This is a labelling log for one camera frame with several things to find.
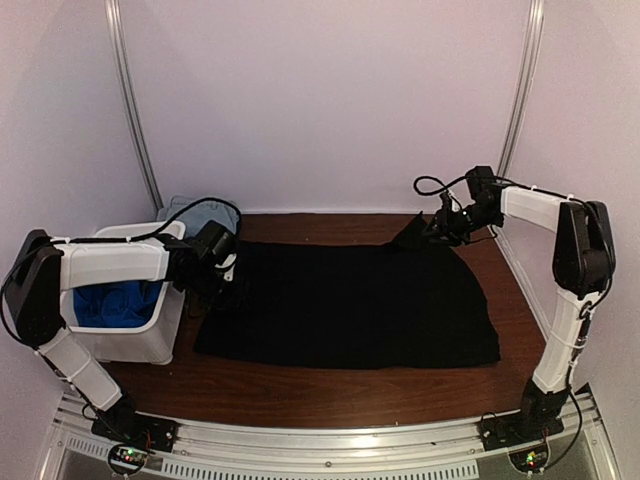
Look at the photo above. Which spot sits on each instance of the front aluminium rail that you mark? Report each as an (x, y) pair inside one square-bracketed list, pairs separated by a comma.
[(442, 450)]

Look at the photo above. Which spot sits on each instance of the black garment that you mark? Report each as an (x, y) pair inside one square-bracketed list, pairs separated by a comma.
[(404, 303)]

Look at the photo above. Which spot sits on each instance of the right aluminium frame post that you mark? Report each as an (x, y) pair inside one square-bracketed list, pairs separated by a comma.
[(529, 60)]

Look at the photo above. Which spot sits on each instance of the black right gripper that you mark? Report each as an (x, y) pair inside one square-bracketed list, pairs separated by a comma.
[(446, 229)]

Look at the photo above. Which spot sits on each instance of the left aluminium frame post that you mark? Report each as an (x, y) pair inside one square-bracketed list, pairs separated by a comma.
[(133, 119)]

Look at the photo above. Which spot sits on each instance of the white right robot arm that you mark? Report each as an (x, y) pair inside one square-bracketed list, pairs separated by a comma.
[(583, 261)]

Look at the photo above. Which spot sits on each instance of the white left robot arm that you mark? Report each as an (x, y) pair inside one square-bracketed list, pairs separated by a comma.
[(47, 267)]

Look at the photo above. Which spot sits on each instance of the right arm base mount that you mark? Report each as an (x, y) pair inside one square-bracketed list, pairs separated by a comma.
[(526, 432)]

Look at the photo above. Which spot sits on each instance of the light blue denim skirt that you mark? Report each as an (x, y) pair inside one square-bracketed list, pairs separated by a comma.
[(198, 216)]

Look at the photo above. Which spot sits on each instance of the white plastic laundry bin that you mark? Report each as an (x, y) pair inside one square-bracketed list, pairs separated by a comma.
[(140, 340)]

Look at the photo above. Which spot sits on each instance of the aluminium frame post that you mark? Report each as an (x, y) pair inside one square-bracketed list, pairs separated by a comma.
[(133, 119), (529, 60)]

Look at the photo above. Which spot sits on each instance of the blue garment in bin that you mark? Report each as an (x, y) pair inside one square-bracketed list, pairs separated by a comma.
[(128, 304)]

